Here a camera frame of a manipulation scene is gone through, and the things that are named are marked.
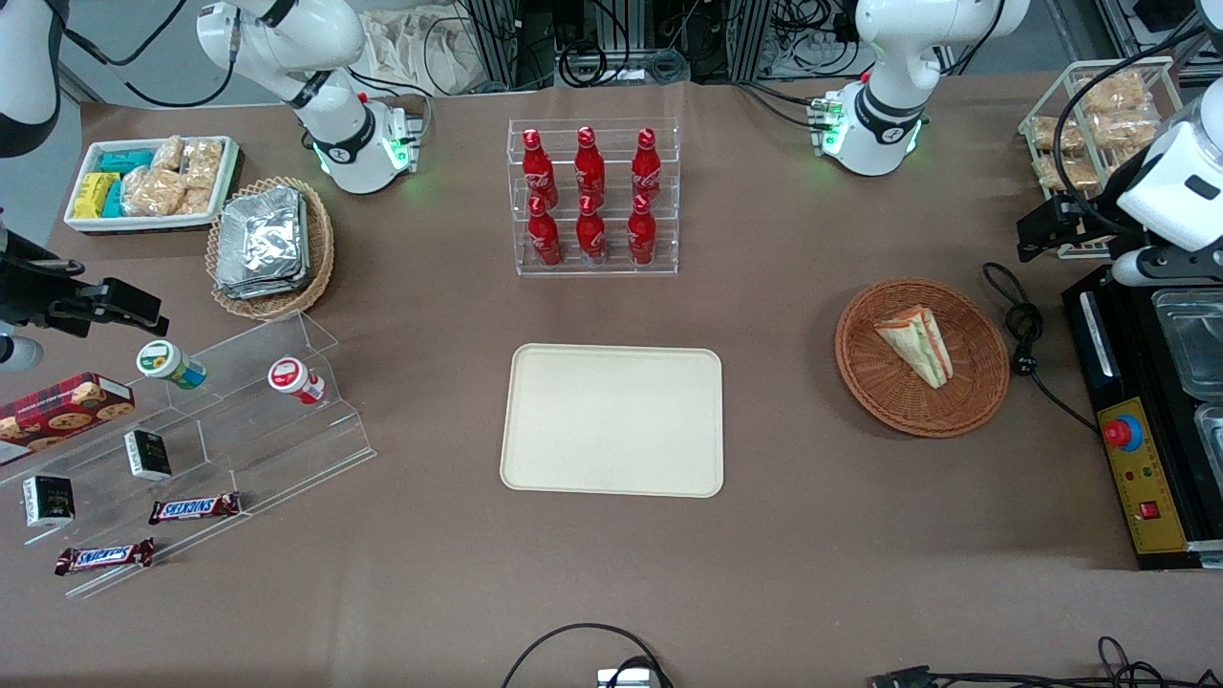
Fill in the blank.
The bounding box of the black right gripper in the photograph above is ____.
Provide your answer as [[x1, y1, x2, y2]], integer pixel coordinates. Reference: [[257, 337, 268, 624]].
[[0, 229, 169, 337]]

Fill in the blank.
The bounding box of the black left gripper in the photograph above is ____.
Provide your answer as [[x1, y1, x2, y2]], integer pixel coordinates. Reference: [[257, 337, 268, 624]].
[[1016, 191, 1148, 264]]

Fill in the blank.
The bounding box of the triangular sandwich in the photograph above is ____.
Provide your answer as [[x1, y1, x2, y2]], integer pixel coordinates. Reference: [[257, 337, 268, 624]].
[[873, 305, 955, 390]]

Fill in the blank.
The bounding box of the white rectangular snack tray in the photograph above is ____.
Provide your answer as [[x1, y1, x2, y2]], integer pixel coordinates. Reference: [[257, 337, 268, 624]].
[[63, 136, 240, 235]]

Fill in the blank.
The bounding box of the oval light wicker basket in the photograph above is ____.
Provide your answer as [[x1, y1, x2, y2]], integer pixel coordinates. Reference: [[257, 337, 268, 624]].
[[205, 176, 335, 321]]

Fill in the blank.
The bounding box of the round brown wicker basket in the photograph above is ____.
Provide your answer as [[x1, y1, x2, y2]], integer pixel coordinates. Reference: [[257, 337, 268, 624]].
[[834, 278, 1012, 440]]

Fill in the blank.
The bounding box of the beige rectangular tray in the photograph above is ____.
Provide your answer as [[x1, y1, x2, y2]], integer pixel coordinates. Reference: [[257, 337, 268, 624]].
[[500, 343, 725, 499]]

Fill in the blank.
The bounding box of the bagged fried bread snack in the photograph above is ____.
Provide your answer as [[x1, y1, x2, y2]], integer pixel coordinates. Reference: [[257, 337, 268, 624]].
[[1080, 72, 1148, 116], [1030, 115, 1085, 154], [1089, 113, 1162, 152], [1037, 153, 1100, 190]]

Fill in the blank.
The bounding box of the green lidded jar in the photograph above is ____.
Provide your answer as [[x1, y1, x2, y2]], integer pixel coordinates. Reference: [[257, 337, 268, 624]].
[[136, 339, 208, 391]]

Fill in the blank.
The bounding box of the black machine with yellow panel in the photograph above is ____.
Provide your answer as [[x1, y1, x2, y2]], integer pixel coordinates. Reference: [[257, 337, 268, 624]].
[[1062, 263, 1223, 571]]

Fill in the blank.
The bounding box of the red tartan cookie box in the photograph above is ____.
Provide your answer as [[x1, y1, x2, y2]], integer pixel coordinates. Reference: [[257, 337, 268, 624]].
[[0, 372, 137, 467]]

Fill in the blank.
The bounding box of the yellow snack pack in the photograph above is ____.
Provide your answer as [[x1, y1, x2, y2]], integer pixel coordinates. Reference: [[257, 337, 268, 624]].
[[74, 172, 120, 219]]

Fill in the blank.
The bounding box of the small black box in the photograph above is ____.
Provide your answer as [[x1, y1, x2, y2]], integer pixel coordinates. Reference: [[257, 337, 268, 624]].
[[123, 429, 174, 482], [21, 474, 76, 528]]

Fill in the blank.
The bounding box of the large clear plastic container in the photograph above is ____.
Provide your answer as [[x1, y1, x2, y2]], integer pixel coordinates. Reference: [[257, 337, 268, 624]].
[[1151, 289, 1223, 400]]

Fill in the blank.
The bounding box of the silver foil container stack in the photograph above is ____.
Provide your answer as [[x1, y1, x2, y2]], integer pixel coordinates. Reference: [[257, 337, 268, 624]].
[[215, 185, 311, 301]]

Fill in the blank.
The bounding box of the red lidded jar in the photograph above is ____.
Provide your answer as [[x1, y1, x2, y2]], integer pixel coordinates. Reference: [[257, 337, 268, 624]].
[[267, 355, 328, 406]]

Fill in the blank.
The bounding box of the clear acrylic stepped display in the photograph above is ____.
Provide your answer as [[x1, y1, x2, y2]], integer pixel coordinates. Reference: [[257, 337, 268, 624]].
[[0, 309, 378, 600]]

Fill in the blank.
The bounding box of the Snickers chocolate bar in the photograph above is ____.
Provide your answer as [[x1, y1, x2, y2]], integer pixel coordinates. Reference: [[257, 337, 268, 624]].
[[54, 537, 157, 576], [148, 491, 243, 526]]

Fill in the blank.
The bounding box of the small clear plastic container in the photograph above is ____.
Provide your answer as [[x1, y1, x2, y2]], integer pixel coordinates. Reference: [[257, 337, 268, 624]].
[[1194, 403, 1223, 479]]

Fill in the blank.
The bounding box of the white cloth bag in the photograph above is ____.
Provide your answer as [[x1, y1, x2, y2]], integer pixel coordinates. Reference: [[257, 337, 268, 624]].
[[361, 8, 490, 97]]

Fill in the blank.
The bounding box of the red cola bottle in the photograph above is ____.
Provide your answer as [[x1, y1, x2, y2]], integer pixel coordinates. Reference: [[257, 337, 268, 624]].
[[632, 128, 663, 200], [574, 126, 607, 202], [522, 128, 559, 206], [627, 195, 658, 267], [527, 196, 563, 267], [576, 195, 608, 265]]

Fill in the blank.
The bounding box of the clear acrylic bottle rack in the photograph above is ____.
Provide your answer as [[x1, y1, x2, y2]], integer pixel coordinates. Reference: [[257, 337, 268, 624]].
[[507, 118, 680, 278]]

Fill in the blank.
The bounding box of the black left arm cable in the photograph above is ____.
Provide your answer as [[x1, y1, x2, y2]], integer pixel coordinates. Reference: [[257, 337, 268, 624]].
[[1049, 14, 1223, 240]]

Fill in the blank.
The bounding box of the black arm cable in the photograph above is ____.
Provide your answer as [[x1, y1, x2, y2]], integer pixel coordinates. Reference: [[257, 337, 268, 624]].
[[1049, 14, 1223, 240], [57, 0, 240, 108]]

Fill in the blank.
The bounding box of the black power cable with plug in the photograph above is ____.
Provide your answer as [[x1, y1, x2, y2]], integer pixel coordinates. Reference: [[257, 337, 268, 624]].
[[982, 262, 1100, 433]]

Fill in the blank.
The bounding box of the white wire rack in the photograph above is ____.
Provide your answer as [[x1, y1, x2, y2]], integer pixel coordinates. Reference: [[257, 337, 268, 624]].
[[1018, 55, 1188, 259]]

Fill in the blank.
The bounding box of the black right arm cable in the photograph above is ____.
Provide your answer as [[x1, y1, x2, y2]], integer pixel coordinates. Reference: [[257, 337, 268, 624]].
[[57, 0, 240, 108]]

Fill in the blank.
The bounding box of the black cable with connector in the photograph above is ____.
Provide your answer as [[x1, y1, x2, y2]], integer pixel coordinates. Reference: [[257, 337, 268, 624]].
[[869, 635, 1223, 688]]

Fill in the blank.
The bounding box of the black aluminium frame rack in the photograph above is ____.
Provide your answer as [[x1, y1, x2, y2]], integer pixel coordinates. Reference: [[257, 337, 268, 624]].
[[459, 0, 775, 89]]

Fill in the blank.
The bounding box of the black looped cable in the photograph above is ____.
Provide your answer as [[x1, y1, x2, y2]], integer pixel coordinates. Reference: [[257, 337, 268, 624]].
[[502, 623, 675, 688]]

